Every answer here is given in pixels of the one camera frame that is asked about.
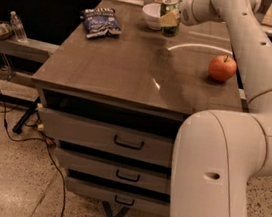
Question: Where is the middle grey drawer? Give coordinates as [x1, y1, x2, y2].
[55, 148, 171, 195]

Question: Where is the top grey drawer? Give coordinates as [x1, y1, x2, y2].
[39, 108, 173, 167]

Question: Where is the red apple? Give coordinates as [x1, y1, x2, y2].
[208, 55, 237, 82]

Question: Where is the white ceramic bowl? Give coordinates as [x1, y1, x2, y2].
[142, 3, 161, 31]

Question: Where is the blue chip bag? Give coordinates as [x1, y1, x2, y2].
[80, 7, 122, 39]

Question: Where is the green soda can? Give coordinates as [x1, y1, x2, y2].
[160, 0, 179, 37]

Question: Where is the black floor cable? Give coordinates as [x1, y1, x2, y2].
[0, 40, 88, 217]

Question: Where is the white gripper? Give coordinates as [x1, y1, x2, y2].
[158, 0, 197, 28]

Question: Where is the grey drawer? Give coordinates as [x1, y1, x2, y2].
[55, 148, 171, 195]
[39, 108, 173, 167]
[65, 177, 170, 217]

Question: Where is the grey drawer cabinet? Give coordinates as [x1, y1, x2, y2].
[33, 0, 242, 205]

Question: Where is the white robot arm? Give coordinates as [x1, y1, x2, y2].
[169, 0, 272, 217]

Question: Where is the clear plastic water bottle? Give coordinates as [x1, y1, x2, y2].
[10, 10, 28, 42]

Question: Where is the bottom grey drawer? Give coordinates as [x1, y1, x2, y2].
[65, 177, 170, 217]

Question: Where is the grey side shelf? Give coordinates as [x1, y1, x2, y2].
[0, 37, 59, 63]

